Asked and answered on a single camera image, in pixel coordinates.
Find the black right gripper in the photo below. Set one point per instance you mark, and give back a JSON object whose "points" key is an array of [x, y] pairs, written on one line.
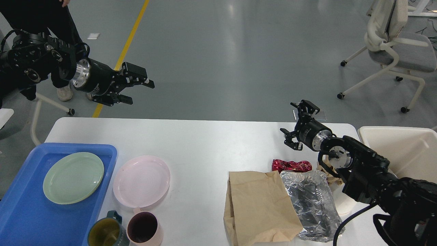
{"points": [[309, 131]]}

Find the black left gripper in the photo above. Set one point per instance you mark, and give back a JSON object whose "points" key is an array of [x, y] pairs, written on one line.
{"points": [[104, 84]]}

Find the pink plate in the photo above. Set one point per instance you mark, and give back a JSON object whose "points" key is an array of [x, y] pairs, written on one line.
{"points": [[141, 181]]}

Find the pink mug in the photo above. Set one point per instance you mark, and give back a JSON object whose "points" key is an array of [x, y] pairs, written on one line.
{"points": [[144, 229]]}

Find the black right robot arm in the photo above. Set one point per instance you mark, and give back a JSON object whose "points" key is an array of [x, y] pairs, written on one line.
{"points": [[410, 205]]}

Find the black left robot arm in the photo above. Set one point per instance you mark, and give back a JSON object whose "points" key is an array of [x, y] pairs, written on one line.
{"points": [[33, 58]]}

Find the crushed red can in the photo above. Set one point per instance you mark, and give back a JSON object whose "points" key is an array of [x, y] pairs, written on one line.
{"points": [[299, 167]]}

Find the crumpled brown paper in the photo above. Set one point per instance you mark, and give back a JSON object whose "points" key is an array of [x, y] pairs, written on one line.
{"points": [[326, 171]]}

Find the crumpled aluminium foil tray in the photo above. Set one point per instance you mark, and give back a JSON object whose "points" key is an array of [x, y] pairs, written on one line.
{"points": [[314, 204]]}

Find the white paper cup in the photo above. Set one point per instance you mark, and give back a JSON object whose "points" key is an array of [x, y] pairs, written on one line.
{"points": [[343, 203]]}

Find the brown paper bag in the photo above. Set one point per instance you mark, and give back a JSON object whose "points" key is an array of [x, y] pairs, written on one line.
{"points": [[258, 209]]}

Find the light green plate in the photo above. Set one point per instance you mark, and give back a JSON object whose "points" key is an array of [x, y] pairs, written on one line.
{"points": [[73, 178]]}

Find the person in black trousers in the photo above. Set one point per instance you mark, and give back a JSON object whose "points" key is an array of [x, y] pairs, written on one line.
{"points": [[51, 17]]}

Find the white table at left edge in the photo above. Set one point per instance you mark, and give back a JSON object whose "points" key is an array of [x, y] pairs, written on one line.
{"points": [[5, 115]]}

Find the white plastic bin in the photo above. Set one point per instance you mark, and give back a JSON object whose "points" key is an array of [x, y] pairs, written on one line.
{"points": [[412, 151]]}

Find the white grey office chair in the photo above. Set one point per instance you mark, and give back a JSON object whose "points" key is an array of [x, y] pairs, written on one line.
{"points": [[397, 52]]}

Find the blue plastic tray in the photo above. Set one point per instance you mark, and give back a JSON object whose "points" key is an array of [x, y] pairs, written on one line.
{"points": [[28, 218]]}

